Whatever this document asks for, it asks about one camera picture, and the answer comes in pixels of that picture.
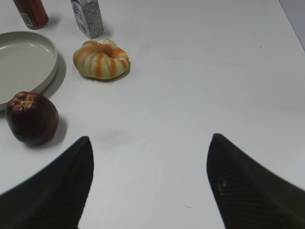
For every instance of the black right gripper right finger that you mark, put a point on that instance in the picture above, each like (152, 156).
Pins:
(248, 195)

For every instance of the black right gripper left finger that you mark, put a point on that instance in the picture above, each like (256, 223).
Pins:
(55, 197)

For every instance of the dark red apple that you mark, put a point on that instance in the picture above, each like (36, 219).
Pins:
(32, 118)

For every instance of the beige round plate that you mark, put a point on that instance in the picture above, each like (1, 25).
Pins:
(28, 62)

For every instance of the white blue milk carton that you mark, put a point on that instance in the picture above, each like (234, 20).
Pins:
(88, 17)

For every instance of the red soda can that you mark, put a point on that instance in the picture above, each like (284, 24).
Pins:
(32, 12)

